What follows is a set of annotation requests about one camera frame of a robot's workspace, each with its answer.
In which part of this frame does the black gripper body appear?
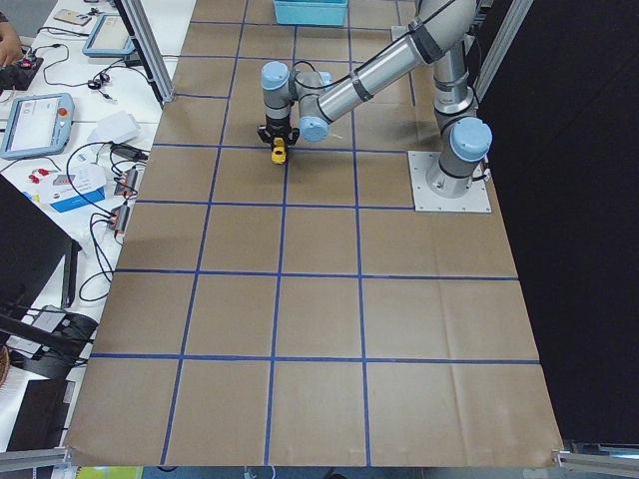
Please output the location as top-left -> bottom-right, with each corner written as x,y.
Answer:
266,115 -> 292,142

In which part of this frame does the yellow beetle toy car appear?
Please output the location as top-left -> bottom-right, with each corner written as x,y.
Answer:
271,137 -> 288,165

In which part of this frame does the brown paper table cover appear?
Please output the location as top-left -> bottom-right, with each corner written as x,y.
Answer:
66,1 -> 561,467

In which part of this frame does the light blue plastic bin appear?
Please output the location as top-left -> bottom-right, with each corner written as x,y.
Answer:
273,0 -> 348,27

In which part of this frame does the blue white cardboard box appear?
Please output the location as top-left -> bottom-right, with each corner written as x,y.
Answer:
37,164 -> 106,213

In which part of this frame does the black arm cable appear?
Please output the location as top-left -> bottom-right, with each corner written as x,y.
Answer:
292,29 -> 415,91

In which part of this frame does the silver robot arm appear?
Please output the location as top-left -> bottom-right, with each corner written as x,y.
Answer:
257,0 -> 492,199

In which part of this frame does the blue teach pendant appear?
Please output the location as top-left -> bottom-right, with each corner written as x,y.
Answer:
83,14 -> 135,58
1,93 -> 75,160

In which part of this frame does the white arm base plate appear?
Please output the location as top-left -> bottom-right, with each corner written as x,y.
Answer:
407,151 -> 491,214

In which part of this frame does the black monitor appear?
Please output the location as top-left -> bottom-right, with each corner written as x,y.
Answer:
0,174 -> 84,350

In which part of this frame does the blue teach pendant near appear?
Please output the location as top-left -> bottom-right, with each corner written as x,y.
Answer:
1,93 -> 75,160

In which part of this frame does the blue teach pendant far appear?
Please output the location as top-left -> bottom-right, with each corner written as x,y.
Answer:
83,14 -> 135,58

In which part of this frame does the aluminium frame post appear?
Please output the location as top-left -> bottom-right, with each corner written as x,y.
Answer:
115,0 -> 175,107

